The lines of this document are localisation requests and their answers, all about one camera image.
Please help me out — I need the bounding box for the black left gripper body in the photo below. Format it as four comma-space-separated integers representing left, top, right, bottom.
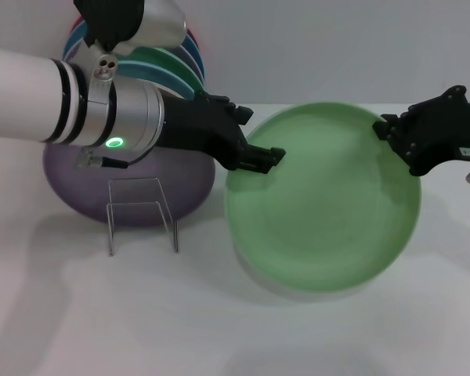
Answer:
155, 89, 248, 173

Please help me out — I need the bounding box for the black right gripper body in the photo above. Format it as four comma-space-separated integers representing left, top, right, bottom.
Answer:
387, 84, 470, 177

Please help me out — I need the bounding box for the light green plate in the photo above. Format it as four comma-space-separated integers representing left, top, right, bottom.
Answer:
223, 101, 422, 293

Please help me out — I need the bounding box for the grey purple plate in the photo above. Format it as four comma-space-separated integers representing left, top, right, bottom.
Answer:
64, 37, 205, 81

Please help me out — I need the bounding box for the teal plate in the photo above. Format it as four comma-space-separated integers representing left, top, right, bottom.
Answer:
116, 58, 200, 99

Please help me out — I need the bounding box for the lilac plate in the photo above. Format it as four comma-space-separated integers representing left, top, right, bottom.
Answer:
42, 143, 216, 227

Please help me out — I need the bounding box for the blue plate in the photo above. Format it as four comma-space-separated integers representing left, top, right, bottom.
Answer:
61, 21, 204, 66

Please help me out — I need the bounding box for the red plate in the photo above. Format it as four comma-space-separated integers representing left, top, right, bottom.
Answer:
69, 16, 200, 45

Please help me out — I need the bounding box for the left arm wrist cable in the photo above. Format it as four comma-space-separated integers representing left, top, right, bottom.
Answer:
74, 147, 132, 172

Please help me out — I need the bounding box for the clear wire plate rack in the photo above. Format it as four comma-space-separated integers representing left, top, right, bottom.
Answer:
106, 176, 180, 258

